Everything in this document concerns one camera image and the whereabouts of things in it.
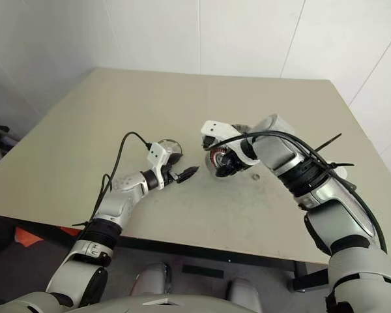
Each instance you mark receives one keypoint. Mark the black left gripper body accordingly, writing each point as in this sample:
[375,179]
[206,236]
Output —
[170,176]

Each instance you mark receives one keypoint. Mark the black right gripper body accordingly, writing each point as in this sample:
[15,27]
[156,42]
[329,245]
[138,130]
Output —
[234,161]

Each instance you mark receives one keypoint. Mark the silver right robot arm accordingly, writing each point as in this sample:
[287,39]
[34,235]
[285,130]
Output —
[339,212]

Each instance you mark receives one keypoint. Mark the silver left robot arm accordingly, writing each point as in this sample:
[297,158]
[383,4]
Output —
[117,202]

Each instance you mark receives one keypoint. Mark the pale grey rounded shape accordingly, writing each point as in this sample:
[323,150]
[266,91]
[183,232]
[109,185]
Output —
[150,280]
[244,290]

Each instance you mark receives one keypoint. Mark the grey robot torso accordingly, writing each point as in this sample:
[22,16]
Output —
[117,304]

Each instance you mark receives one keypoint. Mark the orange floor object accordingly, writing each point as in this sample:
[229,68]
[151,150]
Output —
[26,238]

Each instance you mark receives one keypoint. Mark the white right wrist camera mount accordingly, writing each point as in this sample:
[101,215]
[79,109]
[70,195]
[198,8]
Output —
[218,128]

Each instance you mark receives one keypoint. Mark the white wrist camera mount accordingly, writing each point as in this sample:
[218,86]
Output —
[157,155]
[218,128]

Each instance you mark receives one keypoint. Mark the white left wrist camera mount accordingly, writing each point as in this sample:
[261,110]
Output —
[157,155]

